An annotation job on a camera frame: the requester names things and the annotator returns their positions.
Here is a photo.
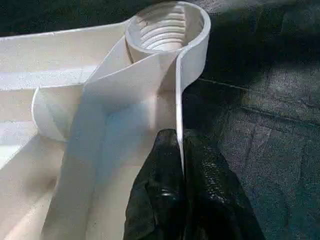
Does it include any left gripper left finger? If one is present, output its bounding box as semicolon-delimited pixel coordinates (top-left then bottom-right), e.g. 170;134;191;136
121;128;186;240

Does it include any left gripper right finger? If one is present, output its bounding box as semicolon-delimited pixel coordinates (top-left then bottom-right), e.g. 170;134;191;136
183;129;266;240

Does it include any white plastic table top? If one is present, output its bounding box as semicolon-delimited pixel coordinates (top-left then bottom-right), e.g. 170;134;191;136
0;0;211;240

